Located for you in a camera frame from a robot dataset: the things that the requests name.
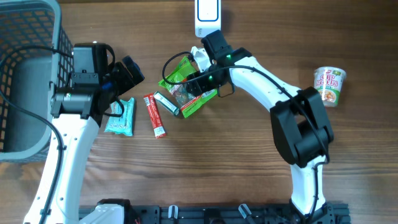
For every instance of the red snack bar wrapper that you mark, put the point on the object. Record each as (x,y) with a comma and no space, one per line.
(157,125)

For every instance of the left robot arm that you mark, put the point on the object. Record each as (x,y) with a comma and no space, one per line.
(77,111)

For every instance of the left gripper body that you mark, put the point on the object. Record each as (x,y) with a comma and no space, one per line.
(119,79)

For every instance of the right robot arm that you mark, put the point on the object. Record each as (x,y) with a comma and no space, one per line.
(300,125)

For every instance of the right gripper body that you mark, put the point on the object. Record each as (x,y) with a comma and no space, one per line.
(207,83)

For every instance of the cup noodles container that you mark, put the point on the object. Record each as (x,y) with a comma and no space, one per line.
(328,81)

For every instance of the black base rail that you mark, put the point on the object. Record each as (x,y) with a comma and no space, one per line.
(330,213)

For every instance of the teal snack packet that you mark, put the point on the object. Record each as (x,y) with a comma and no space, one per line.
(125,123)

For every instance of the green haribo candy bag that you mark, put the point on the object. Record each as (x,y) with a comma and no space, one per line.
(188,102)

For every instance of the grey plastic shopping basket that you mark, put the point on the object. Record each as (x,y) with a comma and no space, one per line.
(36,53)

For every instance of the white barcode scanner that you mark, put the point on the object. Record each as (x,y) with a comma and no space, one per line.
(207,17)

